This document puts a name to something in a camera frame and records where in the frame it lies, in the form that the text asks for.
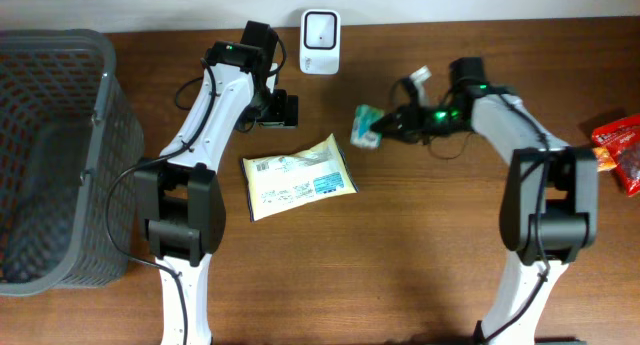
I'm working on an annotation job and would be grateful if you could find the green tissue pack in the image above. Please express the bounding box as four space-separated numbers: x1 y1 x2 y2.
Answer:
350 104 385 149

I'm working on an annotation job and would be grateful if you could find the yellow wet wipes pack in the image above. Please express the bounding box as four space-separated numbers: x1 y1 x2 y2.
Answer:
242 135 358 221

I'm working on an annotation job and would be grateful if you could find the orange tissue pack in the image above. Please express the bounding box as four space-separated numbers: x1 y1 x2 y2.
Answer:
592 147 617 172

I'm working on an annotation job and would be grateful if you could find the red snack bag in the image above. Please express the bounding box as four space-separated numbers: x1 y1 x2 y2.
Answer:
591 114 639 197

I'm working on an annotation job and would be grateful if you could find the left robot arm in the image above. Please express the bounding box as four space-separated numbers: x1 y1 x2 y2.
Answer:
133 21 298 344

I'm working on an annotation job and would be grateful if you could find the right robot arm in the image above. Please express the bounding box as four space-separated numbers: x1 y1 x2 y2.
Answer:
370 57 598 344

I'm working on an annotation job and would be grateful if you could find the white barcode scanner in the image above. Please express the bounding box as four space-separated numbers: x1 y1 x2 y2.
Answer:
299 9 341 75

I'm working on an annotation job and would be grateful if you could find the grey plastic mesh basket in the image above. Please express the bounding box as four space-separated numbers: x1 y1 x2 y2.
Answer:
1 30 144 297

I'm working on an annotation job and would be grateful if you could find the left black camera cable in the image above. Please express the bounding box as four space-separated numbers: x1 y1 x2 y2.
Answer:
103 34 289 345

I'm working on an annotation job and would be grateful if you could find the black camera cable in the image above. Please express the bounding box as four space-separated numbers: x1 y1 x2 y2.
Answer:
388 74 554 344
103 34 289 345

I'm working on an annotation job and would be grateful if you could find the right black camera cable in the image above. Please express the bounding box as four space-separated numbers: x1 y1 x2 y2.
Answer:
388 74 554 344

